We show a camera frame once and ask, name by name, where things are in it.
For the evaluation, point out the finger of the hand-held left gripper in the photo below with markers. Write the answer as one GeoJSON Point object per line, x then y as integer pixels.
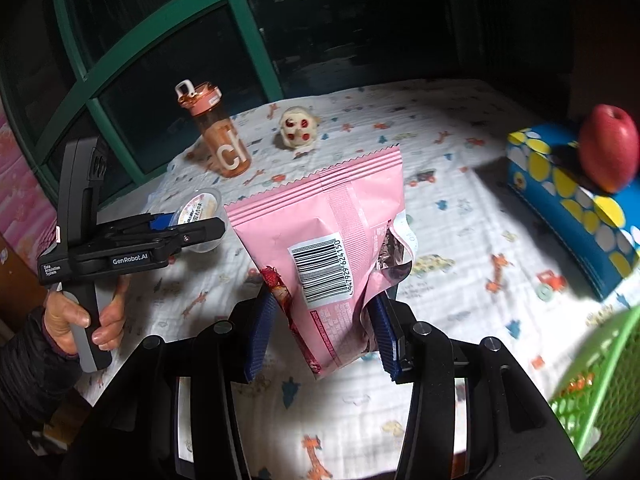
{"type": "Point", "coordinates": [200, 235]}
{"type": "Point", "coordinates": [162, 222]}

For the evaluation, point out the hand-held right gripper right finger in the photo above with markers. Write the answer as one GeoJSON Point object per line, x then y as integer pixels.
{"type": "Point", "coordinates": [385, 335]}

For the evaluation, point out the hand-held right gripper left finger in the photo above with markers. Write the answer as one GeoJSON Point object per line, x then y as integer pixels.
{"type": "Point", "coordinates": [260, 335]}

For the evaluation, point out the small jelly cup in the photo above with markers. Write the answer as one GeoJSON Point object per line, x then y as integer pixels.
{"type": "Point", "coordinates": [200, 205]}

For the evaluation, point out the pink snack packet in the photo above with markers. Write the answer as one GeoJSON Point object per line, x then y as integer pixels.
{"type": "Point", "coordinates": [330, 240]}

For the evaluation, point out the green plastic basket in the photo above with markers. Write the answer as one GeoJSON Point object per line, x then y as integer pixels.
{"type": "Point", "coordinates": [600, 385]}

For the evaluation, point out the person's left forearm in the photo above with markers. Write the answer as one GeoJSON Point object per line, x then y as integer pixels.
{"type": "Point", "coordinates": [30, 375]}

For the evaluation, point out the person's left hand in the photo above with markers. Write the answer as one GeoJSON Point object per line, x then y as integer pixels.
{"type": "Point", "coordinates": [60, 317]}

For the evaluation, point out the pink patterned object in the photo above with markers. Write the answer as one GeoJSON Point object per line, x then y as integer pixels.
{"type": "Point", "coordinates": [20, 185]}

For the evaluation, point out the brown wooden furniture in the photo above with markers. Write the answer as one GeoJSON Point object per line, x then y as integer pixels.
{"type": "Point", "coordinates": [15, 285]}

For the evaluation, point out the orange water bottle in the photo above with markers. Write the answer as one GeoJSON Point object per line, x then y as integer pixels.
{"type": "Point", "coordinates": [220, 135]}

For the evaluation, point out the white printed blanket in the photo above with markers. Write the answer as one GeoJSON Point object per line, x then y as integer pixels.
{"type": "Point", "coordinates": [475, 240]}

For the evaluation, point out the blue dotted tissue box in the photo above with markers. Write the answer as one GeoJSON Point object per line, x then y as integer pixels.
{"type": "Point", "coordinates": [560, 200]}

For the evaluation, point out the red apple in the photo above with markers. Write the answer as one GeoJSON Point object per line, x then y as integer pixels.
{"type": "Point", "coordinates": [610, 145]}

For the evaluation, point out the green window frame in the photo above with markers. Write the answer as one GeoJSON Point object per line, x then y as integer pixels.
{"type": "Point", "coordinates": [165, 25]}

